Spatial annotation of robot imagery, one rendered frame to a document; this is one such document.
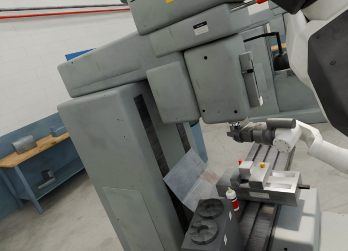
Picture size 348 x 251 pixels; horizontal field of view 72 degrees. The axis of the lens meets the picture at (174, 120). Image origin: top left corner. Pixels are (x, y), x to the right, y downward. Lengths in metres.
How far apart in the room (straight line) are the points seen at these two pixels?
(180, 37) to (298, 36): 0.51
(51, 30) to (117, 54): 4.56
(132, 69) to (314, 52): 0.78
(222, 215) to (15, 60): 4.71
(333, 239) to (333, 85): 0.94
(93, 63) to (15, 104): 3.78
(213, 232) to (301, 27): 0.58
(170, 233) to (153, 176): 0.33
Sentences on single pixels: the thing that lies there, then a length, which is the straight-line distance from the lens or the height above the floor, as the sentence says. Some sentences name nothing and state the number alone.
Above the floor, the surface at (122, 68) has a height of 1.63.
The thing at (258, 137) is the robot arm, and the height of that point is 1.24.
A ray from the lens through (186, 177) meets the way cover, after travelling 1.31.
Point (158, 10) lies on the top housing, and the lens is 0.94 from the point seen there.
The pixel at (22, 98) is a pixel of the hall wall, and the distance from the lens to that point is 5.02.
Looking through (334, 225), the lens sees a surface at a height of 0.72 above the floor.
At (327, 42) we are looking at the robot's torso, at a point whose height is 1.58.
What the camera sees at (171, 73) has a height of 1.56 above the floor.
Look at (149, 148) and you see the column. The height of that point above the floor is 1.25.
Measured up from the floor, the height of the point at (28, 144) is 0.97.
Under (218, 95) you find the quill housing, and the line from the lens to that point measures 0.92.
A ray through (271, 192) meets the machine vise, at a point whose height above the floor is 0.98.
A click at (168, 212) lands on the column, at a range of 1.28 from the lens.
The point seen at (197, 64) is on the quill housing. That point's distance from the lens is 0.92.
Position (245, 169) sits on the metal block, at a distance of 1.14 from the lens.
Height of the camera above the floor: 1.65
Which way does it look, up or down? 16 degrees down
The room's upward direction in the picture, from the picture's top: 18 degrees counter-clockwise
